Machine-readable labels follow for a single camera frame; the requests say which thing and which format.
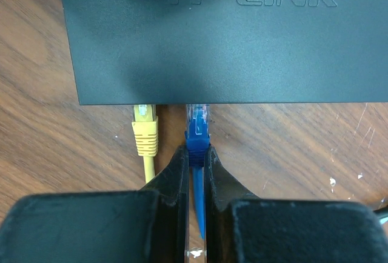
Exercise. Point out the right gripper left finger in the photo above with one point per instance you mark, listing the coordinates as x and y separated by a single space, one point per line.
146 225

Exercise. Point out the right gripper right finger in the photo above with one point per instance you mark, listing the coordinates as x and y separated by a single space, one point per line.
242 227

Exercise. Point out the black network switch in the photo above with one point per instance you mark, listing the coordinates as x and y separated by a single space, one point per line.
227 51

